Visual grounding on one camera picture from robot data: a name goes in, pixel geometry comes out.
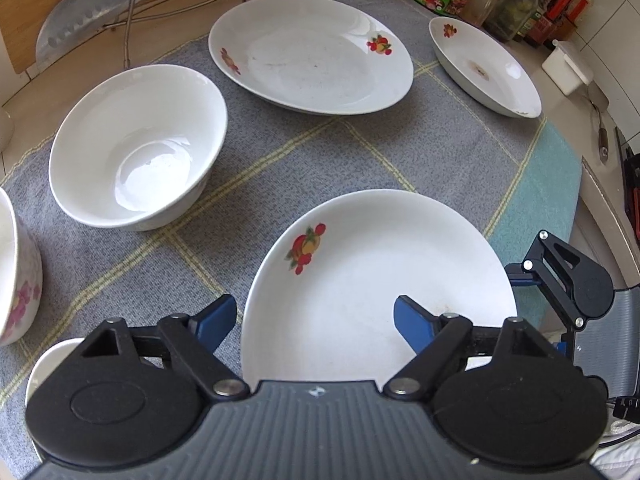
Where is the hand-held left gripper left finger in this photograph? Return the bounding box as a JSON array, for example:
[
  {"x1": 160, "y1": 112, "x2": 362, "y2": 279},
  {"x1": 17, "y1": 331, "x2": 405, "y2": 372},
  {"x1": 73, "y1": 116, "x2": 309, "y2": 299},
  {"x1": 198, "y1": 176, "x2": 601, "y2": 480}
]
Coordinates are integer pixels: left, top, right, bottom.
[{"x1": 80, "y1": 294, "x2": 251, "y2": 402}]

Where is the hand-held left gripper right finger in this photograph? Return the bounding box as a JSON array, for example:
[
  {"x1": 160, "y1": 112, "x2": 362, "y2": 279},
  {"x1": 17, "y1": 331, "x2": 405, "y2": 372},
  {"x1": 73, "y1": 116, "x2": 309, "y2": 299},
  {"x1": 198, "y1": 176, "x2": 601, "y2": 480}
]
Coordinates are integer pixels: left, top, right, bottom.
[{"x1": 382, "y1": 295, "x2": 551, "y2": 402}]

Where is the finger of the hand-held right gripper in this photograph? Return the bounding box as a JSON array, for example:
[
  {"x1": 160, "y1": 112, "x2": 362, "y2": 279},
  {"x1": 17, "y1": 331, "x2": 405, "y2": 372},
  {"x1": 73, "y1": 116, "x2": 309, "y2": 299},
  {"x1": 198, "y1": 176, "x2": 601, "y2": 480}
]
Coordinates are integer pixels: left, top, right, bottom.
[{"x1": 504, "y1": 230, "x2": 587, "y2": 332}]

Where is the white fruit print plate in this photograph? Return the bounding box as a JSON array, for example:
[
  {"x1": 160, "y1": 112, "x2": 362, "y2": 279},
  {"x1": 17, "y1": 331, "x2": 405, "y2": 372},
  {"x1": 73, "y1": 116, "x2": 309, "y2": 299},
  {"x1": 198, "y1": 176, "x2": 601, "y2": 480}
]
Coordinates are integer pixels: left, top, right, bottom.
[
  {"x1": 241, "y1": 189, "x2": 518, "y2": 386},
  {"x1": 208, "y1": 0, "x2": 415, "y2": 117},
  {"x1": 429, "y1": 16, "x2": 543, "y2": 120}
]

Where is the plain white bowl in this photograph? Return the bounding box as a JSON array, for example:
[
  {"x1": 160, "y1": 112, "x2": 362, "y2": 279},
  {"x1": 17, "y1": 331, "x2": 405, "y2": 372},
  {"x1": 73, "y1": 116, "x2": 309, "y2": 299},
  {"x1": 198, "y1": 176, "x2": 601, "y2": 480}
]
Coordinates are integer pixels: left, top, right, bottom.
[
  {"x1": 48, "y1": 64, "x2": 228, "y2": 232},
  {"x1": 24, "y1": 337, "x2": 98, "y2": 463}
]

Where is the white pink floral bowl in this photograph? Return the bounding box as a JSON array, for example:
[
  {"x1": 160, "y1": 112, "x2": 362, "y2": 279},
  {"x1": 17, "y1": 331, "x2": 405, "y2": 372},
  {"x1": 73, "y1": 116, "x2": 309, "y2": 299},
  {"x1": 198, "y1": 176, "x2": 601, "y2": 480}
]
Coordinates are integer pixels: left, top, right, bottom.
[{"x1": 0, "y1": 187, "x2": 45, "y2": 347}]

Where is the teal mat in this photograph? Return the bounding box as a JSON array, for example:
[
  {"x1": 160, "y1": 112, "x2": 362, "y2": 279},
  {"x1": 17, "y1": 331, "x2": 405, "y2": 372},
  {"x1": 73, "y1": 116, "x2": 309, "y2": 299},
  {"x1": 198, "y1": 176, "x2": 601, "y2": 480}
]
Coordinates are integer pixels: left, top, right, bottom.
[{"x1": 487, "y1": 120, "x2": 583, "y2": 333}]

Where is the grey checked cloth mat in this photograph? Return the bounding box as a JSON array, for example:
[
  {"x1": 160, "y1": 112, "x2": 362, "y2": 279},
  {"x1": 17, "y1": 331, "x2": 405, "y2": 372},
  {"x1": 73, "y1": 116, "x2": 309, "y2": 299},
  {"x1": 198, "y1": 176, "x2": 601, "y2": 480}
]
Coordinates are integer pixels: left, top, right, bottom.
[{"x1": 0, "y1": 0, "x2": 583, "y2": 426}]

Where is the metal spatula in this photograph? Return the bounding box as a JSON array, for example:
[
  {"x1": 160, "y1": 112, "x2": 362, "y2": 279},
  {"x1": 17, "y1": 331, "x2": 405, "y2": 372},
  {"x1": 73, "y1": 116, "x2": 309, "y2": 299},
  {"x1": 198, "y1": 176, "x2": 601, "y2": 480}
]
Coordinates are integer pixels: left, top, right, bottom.
[{"x1": 587, "y1": 84, "x2": 612, "y2": 163}]

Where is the white plastic box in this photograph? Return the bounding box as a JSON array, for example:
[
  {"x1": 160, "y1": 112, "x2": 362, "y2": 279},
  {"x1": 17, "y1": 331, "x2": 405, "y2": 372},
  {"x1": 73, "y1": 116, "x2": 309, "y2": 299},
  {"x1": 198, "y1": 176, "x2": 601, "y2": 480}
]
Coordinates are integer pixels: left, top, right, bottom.
[{"x1": 541, "y1": 40, "x2": 595, "y2": 95}]

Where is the red capped sauce bottle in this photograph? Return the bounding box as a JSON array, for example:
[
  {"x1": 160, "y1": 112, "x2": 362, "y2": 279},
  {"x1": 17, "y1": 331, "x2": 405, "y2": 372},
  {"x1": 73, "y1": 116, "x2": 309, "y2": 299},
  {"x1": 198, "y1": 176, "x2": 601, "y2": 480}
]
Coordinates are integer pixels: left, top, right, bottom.
[{"x1": 522, "y1": 0, "x2": 562, "y2": 43}]

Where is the clear glass bottle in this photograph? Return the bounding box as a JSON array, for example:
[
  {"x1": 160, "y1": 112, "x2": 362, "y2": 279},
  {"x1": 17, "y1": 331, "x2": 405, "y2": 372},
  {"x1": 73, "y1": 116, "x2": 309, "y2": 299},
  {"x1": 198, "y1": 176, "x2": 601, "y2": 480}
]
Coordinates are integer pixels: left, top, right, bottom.
[{"x1": 492, "y1": 0, "x2": 543, "y2": 43}]

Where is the brown sauce bottle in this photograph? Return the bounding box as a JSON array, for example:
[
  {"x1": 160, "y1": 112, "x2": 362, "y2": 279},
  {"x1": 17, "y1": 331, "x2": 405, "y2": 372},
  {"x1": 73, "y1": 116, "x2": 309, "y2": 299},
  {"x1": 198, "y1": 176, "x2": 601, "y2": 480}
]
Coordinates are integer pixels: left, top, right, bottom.
[{"x1": 550, "y1": 0, "x2": 598, "y2": 51}]

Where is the yellow lidded jar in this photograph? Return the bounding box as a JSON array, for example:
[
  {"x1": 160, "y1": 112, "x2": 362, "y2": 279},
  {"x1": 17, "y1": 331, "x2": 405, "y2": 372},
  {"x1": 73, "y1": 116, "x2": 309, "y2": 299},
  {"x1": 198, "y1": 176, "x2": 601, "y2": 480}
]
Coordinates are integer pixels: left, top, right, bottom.
[{"x1": 467, "y1": 0, "x2": 503, "y2": 28}]

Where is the large kitchen knife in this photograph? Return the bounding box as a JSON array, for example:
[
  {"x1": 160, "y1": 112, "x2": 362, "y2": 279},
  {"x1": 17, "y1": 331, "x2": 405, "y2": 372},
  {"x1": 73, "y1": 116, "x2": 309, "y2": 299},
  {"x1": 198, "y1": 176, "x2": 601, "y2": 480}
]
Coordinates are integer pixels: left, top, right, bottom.
[{"x1": 36, "y1": 0, "x2": 211, "y2": 68}]

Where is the bamboo cutting board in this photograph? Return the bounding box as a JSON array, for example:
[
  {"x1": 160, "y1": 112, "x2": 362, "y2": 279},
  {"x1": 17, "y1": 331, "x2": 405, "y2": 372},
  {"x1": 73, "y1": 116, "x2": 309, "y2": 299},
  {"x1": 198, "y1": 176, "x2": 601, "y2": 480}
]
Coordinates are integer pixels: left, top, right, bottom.
[{"x1": 0, "y1": 0, "x2": 341, "y2": 76}]

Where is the metal wire rack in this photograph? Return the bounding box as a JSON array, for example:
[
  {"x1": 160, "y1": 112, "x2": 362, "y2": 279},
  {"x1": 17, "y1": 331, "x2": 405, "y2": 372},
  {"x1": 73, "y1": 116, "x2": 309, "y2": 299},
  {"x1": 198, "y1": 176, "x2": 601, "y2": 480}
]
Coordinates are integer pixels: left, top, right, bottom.
[{"x1": 102, "y1": 0, "x2": 261, "y2": 68}]

